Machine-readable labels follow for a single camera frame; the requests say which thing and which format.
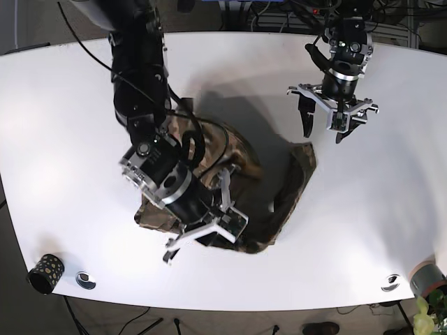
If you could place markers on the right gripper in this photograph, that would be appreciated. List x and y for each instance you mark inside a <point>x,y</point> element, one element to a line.
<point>202,212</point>

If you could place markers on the right metal table grommet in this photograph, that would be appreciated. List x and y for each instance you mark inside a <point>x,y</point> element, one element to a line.
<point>391,282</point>

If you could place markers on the black floral cup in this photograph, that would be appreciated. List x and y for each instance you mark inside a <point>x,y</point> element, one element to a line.
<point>45,275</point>

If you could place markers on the left metal table grommet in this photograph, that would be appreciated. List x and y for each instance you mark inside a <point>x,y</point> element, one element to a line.
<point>85,280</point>

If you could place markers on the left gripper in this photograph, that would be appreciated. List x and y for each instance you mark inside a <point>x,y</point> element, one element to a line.
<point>343,116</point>

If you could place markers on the metal table grommet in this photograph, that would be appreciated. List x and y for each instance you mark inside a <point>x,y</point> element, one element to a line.
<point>391,282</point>
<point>85,280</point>

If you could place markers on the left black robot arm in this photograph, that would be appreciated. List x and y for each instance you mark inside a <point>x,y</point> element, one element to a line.
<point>341,51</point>

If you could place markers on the grey plant pot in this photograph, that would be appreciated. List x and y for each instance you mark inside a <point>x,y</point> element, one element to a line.
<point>426,278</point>

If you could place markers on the camouflage T-shirt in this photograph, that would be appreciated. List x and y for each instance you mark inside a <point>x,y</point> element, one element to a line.
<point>268,211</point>

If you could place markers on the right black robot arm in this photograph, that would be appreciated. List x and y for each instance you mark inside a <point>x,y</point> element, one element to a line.
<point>157,163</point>

